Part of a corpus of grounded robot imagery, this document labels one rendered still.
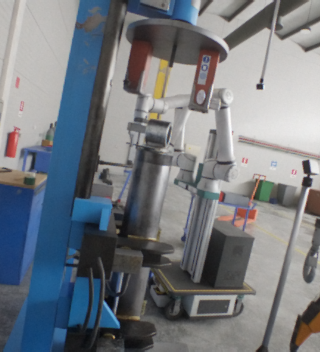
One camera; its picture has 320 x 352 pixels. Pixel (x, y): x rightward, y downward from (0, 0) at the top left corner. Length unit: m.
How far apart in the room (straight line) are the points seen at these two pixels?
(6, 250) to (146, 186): 1.77
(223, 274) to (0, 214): 2.08
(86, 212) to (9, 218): 1.53
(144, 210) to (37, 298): 0.75
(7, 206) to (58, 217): 1.31
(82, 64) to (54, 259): 1.03
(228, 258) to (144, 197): 1.50
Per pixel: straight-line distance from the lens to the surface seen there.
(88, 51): 1.62
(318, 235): 1.04
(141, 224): 1.62
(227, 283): 3.01
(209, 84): 1.63
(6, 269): 3.09
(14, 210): 2.89
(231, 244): 2.85
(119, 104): 12.42
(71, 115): 1.57
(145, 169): 1.57
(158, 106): 1.93
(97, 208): 1.45
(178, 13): 1.74
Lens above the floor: 1.51
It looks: 4 degrees down
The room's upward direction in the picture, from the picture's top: 12 degrees clockwise
